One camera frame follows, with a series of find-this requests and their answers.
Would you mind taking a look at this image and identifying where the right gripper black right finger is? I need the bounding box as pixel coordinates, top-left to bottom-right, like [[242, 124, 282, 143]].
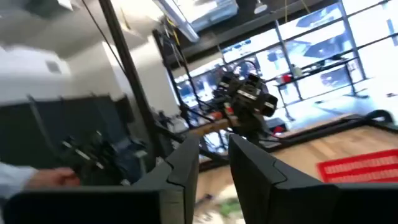
[[228, 133, 398, 224]]

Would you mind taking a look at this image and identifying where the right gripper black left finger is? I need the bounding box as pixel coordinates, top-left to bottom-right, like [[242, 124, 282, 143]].
[[2, 133, 200, 224]]

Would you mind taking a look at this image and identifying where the green travel bottle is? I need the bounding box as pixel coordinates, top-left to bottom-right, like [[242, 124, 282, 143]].
[[219, 198, 244, 218]]

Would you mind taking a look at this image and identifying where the person's forearm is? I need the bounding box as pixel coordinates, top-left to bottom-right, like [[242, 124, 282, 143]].
[[0, 162, 39, 200]]

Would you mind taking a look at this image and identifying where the wooden bench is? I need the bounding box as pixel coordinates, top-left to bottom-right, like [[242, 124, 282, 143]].
[[189, 118, 240, 136]]

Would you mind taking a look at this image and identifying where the red plastic slotted basket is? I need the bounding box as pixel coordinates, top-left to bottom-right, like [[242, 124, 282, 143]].
[[316, 148, 398, 184]]

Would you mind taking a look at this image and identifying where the person's hand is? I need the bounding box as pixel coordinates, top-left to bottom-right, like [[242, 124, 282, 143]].
[[26, 167, 81, 189]]

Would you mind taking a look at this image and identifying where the dark partition panel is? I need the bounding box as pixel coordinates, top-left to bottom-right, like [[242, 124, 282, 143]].
[[0, 95, 135, 169]]

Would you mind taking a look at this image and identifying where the black background table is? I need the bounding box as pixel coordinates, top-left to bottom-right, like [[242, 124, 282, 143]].
[[275, 55, 369, 104]]

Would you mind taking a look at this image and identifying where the ceiling light fixture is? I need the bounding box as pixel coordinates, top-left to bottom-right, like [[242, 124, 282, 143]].
[[152, 0, 239, 43]]

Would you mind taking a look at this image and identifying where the black vertical rig post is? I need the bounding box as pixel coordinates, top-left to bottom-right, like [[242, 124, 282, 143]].
[[98, 0, 166, 159]]

